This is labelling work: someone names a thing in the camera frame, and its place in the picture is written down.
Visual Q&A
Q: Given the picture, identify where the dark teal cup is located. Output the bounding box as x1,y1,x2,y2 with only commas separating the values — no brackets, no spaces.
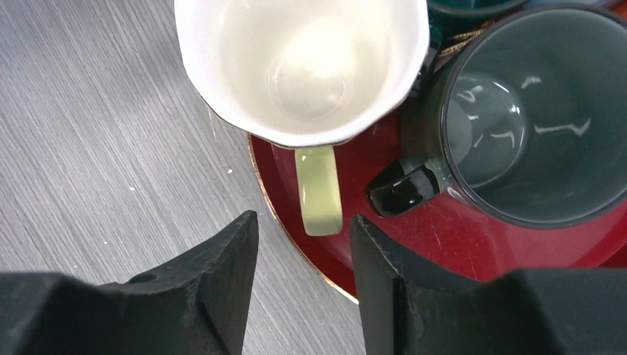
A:
427,0,527,42

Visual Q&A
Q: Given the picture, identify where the yellow mug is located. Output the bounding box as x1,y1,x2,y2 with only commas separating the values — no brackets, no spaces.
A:
174,0,430,236

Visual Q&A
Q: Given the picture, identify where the dark green cup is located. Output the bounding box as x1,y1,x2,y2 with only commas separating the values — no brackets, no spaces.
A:
367,4,626,229

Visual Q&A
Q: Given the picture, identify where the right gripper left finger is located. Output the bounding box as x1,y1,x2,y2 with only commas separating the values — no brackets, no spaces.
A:
1,211,259,354

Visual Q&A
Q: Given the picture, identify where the red round tray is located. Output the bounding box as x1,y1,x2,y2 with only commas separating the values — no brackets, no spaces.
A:
248,112,626,300

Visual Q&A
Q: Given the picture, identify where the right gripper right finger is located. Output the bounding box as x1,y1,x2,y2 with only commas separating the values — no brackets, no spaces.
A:
350,215,626,354

